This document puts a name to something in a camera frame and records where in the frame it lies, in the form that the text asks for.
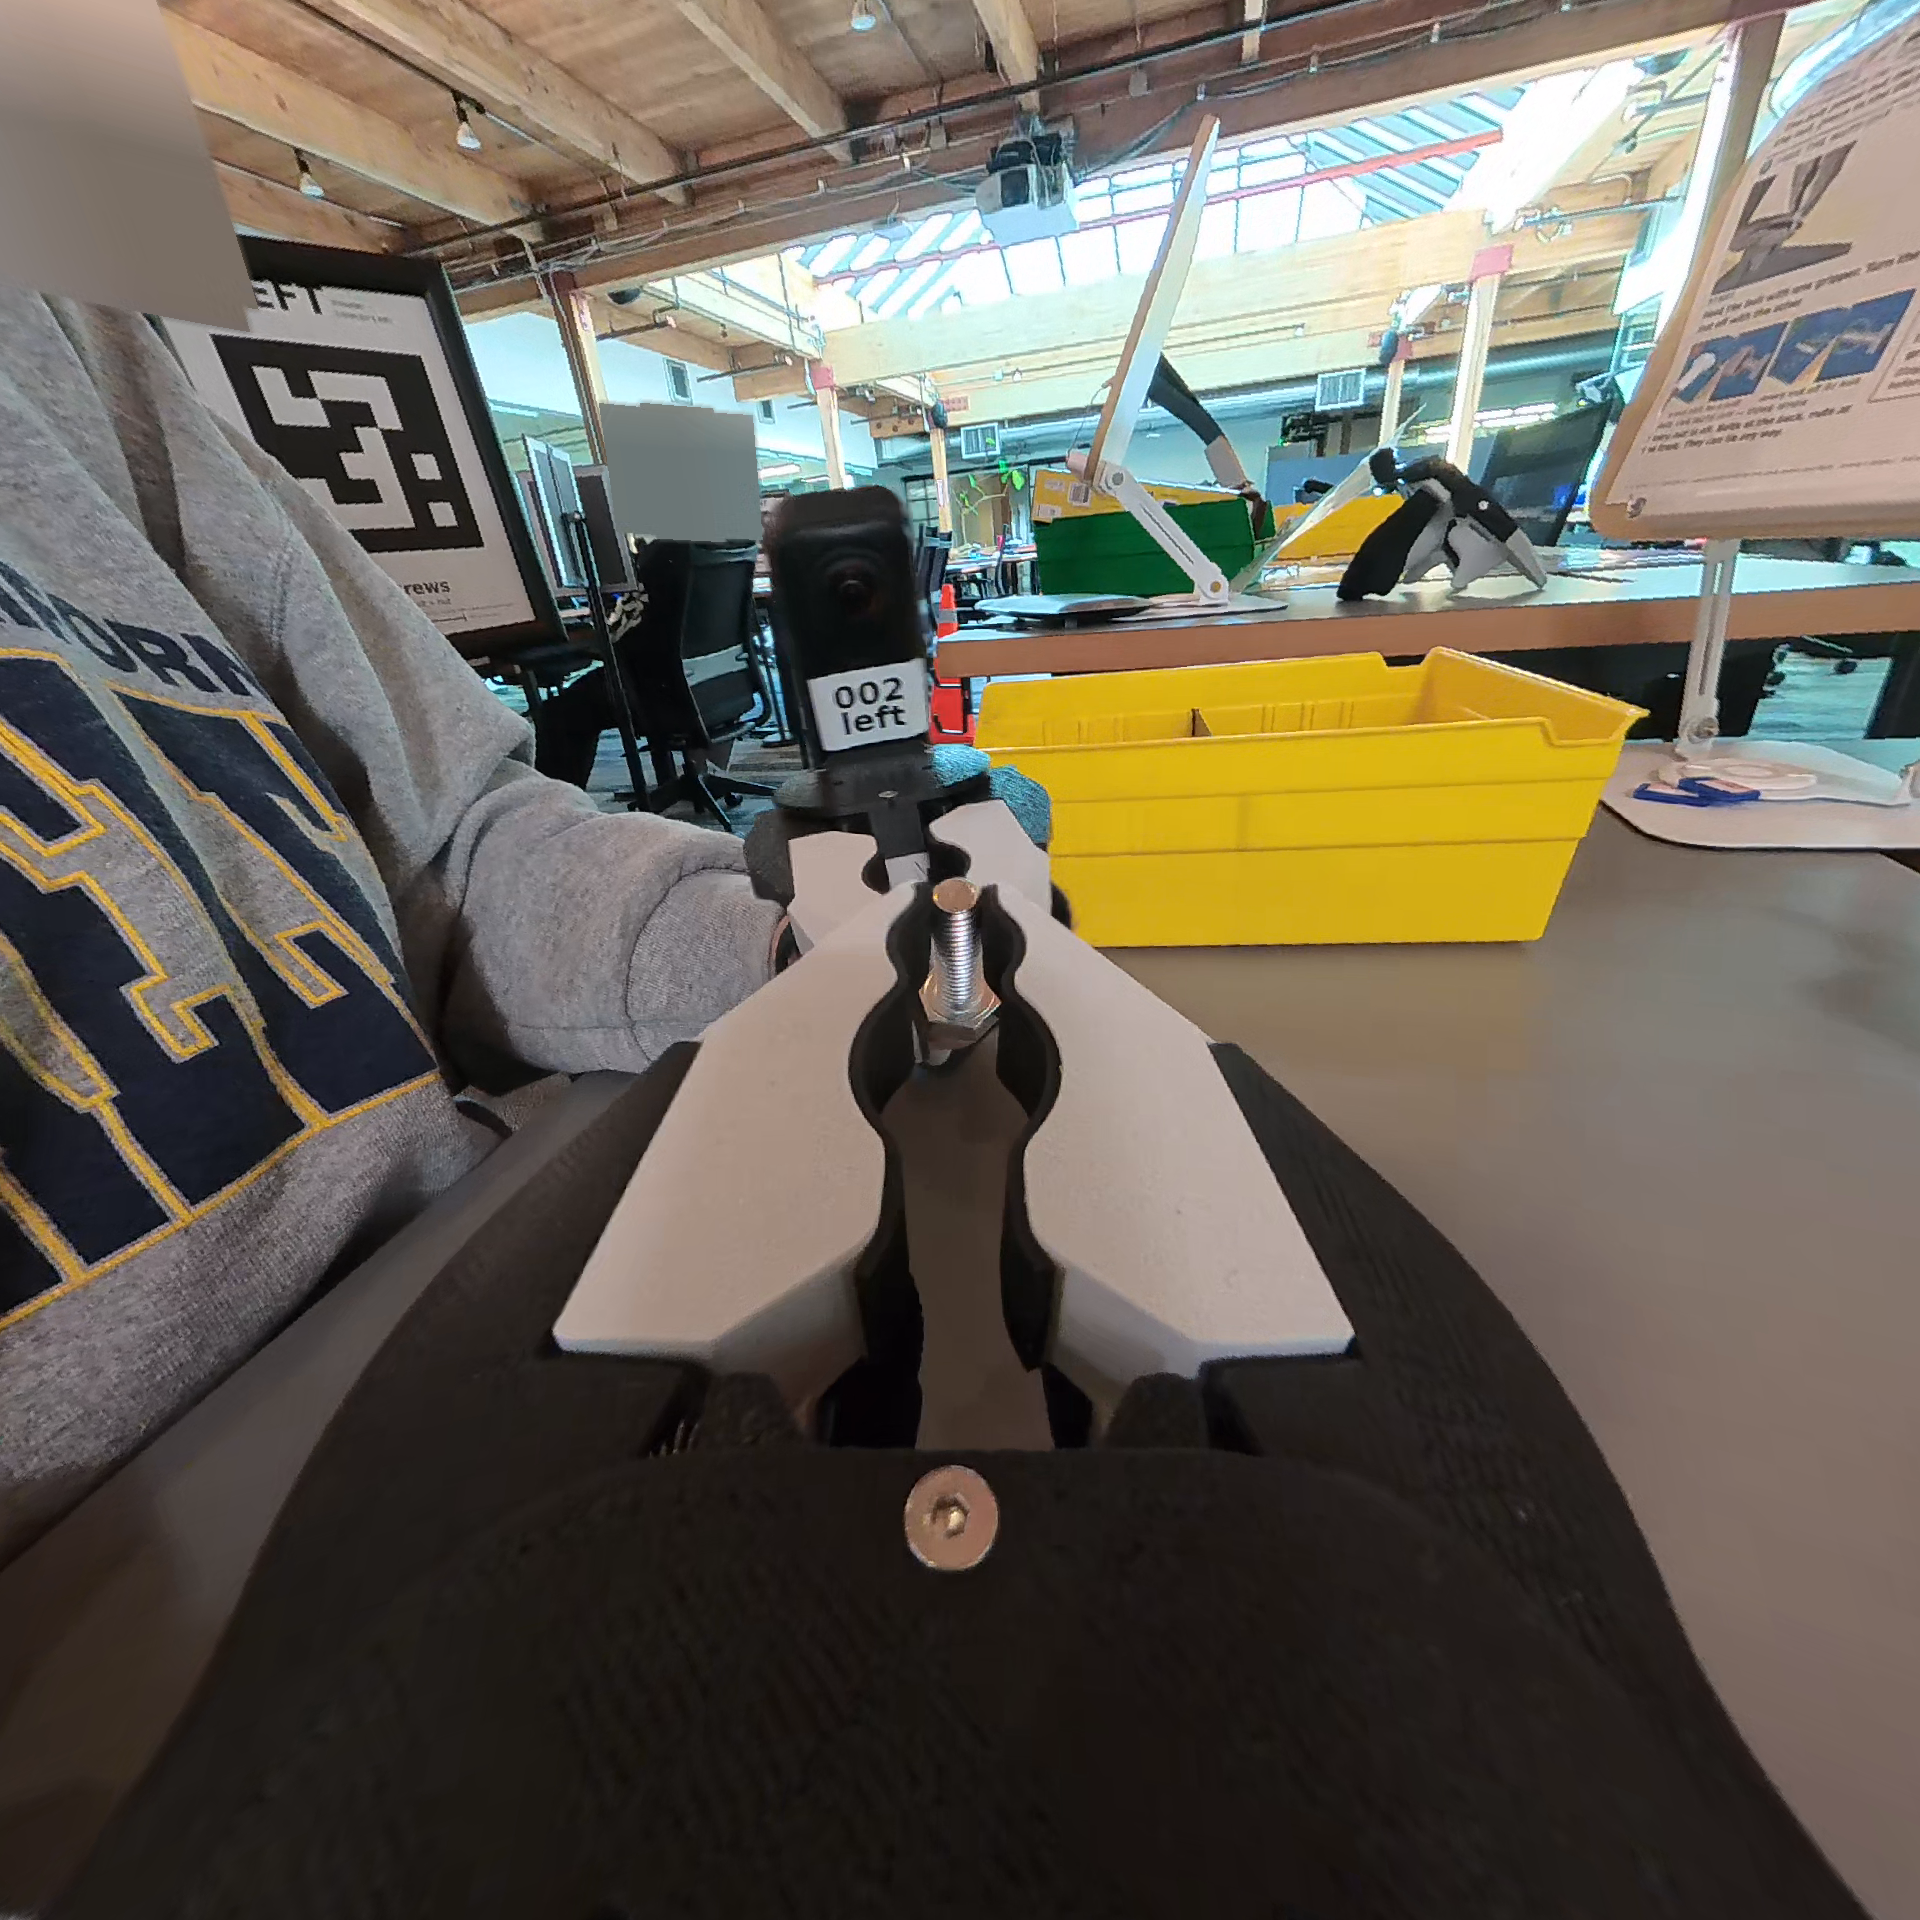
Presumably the person's grey sweatshirt torso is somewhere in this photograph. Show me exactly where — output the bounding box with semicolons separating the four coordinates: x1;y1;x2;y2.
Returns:
0;290;546;1571

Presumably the ceiling projector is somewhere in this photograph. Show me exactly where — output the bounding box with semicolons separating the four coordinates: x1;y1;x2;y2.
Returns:
977;130;1080;243

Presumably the white board on stand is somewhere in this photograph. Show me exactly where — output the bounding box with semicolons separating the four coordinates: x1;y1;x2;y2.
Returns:
972;113;1296;632

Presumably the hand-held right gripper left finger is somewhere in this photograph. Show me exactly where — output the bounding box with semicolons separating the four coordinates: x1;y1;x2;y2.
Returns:
551;882;922;1413

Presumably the spare hand-held gripper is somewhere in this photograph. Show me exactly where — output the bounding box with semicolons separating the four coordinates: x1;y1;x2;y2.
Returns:
1336;448;1550;605

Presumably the white clipboard stand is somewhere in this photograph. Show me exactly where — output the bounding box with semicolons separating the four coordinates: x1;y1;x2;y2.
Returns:
1600;536;1920;856

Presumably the green plastic bin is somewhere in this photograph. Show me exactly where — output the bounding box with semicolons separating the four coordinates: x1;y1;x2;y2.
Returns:
1031;468;1276;597

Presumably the black office chair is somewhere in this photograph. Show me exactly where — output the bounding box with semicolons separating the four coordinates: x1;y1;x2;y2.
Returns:
625;536;776;830

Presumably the framed marker poster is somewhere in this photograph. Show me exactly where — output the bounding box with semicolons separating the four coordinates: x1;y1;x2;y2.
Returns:
156;236;572;663

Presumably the long wooden table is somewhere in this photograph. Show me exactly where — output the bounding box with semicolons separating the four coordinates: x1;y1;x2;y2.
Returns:
931;544;1920;682

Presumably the black monitor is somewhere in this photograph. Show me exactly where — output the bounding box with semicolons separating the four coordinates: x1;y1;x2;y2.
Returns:
1474;399;1616;553

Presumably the yellow plastic bin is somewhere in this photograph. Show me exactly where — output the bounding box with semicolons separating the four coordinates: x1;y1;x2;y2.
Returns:
972;647;1649;950

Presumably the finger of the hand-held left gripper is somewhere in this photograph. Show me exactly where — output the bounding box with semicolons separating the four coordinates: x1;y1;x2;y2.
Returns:
782;830;897;955
928;808;1055;904

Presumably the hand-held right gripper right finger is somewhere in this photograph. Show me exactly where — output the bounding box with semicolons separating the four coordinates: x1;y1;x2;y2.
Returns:
986;882;1362;1422

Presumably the silver threaded bolt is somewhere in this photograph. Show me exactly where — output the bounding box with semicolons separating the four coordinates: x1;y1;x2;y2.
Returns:
924;878;986;1071

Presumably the person's left forearm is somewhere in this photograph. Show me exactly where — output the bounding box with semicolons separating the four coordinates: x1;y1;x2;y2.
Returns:
381;632;782;1092

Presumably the instruction sheet clipboard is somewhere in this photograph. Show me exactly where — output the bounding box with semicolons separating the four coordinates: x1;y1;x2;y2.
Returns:
1585;0;1920;544

